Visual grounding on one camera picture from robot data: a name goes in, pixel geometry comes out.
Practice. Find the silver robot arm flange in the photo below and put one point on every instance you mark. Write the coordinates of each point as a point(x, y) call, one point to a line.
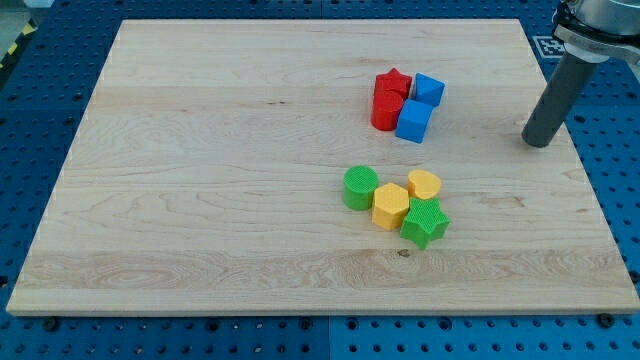
point(597, 30)

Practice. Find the yellow hexagon block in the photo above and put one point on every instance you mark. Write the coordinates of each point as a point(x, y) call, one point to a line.
point(390, 206)

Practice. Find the green star block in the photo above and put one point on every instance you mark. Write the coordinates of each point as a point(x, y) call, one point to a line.
point(424, 222)

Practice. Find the red star block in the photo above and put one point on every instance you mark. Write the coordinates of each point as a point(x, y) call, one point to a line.
point(394, 81)

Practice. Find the green cylinder block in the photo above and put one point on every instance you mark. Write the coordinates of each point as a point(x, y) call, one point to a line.
point(359, 184)

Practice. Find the red cylinder block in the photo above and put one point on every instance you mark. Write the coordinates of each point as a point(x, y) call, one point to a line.
point(386, 108)

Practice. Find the yellow heart block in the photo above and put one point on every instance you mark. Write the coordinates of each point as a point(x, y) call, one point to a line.
point(423, 184)

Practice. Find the blue cube block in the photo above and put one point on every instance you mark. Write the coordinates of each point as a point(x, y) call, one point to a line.
point(413, 121)

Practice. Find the wooden board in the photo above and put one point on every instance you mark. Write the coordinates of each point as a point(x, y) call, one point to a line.
point(206, 179)

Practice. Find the blue triangular block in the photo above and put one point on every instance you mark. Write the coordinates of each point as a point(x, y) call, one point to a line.
point(428, 90)

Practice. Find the white fiducial marker tag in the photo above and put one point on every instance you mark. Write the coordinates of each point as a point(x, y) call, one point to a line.
point(548, 47)

